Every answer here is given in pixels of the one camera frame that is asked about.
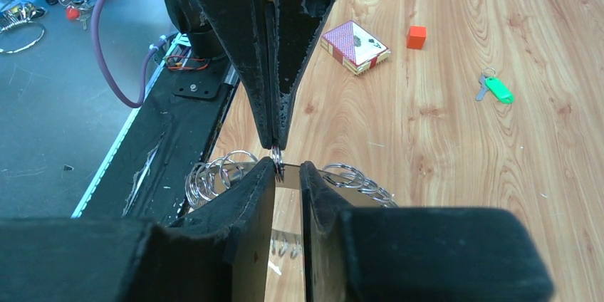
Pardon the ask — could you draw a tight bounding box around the orange cube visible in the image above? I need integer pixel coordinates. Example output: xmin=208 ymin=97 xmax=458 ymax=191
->
xmin=406 ymin=26 xmax=427 ymax=50

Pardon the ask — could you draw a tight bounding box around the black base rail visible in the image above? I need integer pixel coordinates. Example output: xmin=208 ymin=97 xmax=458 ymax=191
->
xmin=71 ymin=34 xmax=239 ymax=225

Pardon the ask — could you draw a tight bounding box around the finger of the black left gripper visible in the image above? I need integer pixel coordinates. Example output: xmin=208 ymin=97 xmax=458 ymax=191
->
xmin=197 ymin=0 xmax=274 ymax=148
xmin=274 ymin=0 xmax=335 ymax=150

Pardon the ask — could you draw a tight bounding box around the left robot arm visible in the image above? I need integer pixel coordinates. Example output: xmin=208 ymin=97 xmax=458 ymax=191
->
xmin=176 ymin=0 xmax=335 ymax=150

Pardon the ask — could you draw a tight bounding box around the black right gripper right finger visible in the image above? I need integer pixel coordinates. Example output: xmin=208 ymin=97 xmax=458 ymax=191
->
xmin=299 ymin=161 xmax=555 ymax=301

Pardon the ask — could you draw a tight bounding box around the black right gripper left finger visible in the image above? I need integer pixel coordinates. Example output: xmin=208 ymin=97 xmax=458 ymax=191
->
xmin=1 ymin=158 xmax=276 ymax=301

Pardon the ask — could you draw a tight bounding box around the pile of keys and rings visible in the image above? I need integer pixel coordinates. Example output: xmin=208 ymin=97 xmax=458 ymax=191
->
xmin=0 ymin=0 xmax=117 ymax=56

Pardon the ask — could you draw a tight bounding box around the green key tag with key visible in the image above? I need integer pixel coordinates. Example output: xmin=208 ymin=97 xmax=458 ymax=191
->
xmin=475 ymin=67 xmax=514 ymax=104

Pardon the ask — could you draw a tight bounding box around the red playing card box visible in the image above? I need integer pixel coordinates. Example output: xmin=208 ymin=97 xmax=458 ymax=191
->
xmin=320 ymin=21 xmax=391 ymax=76

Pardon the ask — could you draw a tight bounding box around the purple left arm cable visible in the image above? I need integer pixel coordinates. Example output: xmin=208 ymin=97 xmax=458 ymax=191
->
xmin=90 ymin=0 xmax=173 ymax=110

